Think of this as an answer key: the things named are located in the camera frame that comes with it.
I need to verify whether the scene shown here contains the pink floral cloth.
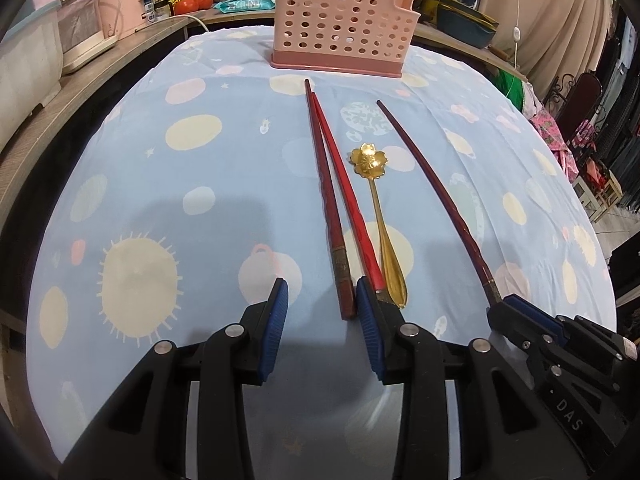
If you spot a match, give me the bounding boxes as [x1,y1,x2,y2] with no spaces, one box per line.
[530,110,601,181]

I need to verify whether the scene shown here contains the pink electric kettle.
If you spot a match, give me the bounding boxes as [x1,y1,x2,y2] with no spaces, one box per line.
[95,0,163,41]

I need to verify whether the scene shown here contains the white cable with switch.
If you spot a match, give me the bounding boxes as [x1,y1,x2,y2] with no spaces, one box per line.
[507,0,523,71]

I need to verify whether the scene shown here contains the green cloth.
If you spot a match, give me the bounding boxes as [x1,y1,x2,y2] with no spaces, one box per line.
[492,67,538,116]

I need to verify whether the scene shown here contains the bright red chopstick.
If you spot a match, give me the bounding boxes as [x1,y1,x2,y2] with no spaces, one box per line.
[311,91,388,296]

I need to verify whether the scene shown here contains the pink perforated utensil basket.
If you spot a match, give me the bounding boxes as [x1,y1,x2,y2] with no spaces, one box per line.
[270,0,421,79]

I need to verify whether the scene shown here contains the white dish box grey lid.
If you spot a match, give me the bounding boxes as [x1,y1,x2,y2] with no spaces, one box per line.
[0,0,66,126]

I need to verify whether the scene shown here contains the hanging dark clothes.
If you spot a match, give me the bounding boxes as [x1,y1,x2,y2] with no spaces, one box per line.
[595,0,640,211]

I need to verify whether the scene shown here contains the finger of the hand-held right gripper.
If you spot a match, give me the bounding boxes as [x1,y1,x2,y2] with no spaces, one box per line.
[486,302,551,361]
[502,295,622,349]

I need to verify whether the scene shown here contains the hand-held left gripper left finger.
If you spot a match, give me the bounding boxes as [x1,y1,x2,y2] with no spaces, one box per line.
[57,277,291,480]

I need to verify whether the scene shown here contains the white stool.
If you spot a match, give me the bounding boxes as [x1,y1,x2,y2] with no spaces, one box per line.
[570,170,626,223]

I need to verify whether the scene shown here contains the blue container with yellow lid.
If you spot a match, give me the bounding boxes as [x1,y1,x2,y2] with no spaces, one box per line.
[435,0,501,51]

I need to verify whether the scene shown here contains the clear appliance with white base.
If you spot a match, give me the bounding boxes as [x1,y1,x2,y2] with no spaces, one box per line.
[55,0,121,76]

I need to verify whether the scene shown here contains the blue wet wipes packet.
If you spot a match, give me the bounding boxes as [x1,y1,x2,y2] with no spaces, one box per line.
[214,0,277,13]

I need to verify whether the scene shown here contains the white kettle power cable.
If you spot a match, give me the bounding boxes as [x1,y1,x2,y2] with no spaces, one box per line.
[150,12,211,33]

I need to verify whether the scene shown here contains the beige curtain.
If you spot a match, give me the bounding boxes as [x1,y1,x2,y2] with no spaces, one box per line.
[472,0,616,101]

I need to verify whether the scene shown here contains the golden flower spoon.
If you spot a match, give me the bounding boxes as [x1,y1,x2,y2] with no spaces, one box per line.
[348,142,408,309]

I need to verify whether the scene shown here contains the dark metal chair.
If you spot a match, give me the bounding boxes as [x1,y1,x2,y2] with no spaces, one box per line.
[547,72,603,151]

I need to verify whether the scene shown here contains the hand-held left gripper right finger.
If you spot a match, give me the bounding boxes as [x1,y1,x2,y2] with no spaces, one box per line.
[354,275,576,480]

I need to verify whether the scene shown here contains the dark maroon chopstick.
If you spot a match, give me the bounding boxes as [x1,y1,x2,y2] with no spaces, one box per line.
[376,100,503,307]

